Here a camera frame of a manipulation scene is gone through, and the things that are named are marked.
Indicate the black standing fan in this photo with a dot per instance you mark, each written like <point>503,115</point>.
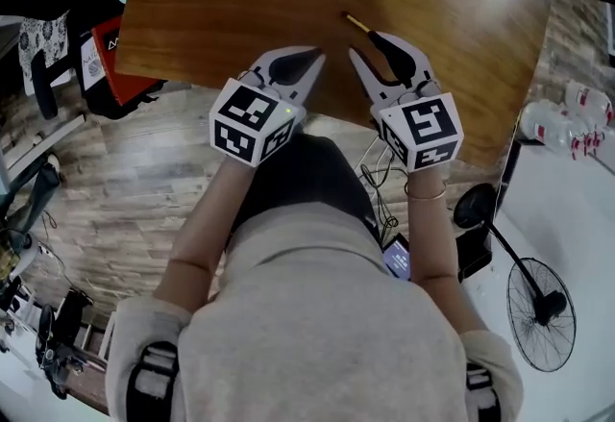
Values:
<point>543,309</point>

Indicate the black box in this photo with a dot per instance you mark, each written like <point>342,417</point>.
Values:
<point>473,256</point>

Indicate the person's beige shirt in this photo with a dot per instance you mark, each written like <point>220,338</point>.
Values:
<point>312,314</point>

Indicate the yellow pencil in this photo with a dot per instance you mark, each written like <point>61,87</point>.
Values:
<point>358,22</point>

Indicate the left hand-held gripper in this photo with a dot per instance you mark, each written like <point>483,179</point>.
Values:
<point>250,127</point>

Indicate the pack of water bottles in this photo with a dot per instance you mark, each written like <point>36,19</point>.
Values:
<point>567,122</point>

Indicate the red box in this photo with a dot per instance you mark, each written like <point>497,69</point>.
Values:
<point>120,74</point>

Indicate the floral seat cushion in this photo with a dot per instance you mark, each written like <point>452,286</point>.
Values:
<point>43,33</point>

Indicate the smartphone with lit screen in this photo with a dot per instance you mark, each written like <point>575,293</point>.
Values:
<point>398,259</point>

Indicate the white floor mat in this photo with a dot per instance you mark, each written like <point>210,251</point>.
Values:
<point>576,218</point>

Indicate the person's left forearm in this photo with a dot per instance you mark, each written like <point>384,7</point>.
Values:
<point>206,218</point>

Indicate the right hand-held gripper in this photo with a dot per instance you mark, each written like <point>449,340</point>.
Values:
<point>423,131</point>

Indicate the white paper card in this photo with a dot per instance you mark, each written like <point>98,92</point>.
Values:
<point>91,62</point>

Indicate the wooden table with black legs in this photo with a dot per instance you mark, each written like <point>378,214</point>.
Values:
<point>240,2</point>

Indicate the person's right forearm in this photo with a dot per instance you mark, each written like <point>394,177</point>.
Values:
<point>427,237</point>

